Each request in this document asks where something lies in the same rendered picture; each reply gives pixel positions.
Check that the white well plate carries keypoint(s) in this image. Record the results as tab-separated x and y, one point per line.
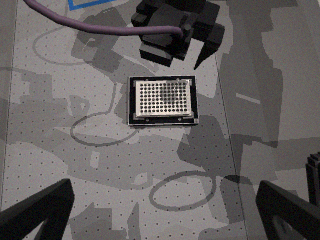
172	98

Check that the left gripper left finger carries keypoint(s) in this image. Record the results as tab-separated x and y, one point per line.
52	205

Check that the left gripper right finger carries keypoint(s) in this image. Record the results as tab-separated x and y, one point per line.
278	208

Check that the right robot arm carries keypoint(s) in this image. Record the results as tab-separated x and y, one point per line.
160	55

